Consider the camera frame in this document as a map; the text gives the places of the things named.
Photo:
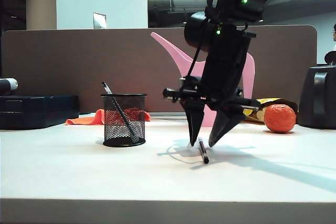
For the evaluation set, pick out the black flat case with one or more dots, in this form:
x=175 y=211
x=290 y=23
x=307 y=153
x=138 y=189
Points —
x=36 y=112

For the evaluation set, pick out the pen with clear cap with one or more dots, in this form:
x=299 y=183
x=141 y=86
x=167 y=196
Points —
x=122 y=113

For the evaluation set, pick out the black office chair back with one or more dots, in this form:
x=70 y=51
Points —
x=330 y=57

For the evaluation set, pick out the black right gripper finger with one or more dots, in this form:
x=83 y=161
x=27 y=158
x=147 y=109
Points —
x=223 y=127
x=195 y=121

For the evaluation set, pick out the black mesh pen basket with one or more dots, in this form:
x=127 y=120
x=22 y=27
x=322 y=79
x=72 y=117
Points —
x=123 y=142

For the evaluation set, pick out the yellow snack bag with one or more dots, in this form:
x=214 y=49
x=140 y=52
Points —
x=278 y=102

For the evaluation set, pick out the orange cloth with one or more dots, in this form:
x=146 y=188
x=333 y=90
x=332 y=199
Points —
x=86 y=120

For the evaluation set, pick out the person in background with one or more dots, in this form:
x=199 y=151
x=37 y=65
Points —
x=334 y=32

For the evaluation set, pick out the orange round fruit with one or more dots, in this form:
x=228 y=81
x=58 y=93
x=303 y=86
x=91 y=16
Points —
x=279 y=119

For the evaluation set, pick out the beige round pillar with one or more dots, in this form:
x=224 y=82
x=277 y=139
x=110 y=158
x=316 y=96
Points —
x=40 y=1

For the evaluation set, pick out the pink plastic watering can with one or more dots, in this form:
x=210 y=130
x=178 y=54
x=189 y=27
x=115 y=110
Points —
x=183 y=61

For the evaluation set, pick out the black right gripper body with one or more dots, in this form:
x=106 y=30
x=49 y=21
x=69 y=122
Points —
x=223 y=72

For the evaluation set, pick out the black water-based pen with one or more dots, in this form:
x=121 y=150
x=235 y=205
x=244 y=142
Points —
x=204 y=154

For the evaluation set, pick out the metal wall switch plate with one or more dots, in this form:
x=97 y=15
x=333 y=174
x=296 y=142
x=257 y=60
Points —
x=99 y=21

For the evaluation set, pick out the black and white cylinder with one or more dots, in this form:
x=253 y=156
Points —
x=9 y=84

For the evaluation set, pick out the brown desk partition panel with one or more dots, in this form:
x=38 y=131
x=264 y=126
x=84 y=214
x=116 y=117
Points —
x=78 y=61

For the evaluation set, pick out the black plastic container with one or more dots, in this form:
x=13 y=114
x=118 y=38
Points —
x=317 y=103

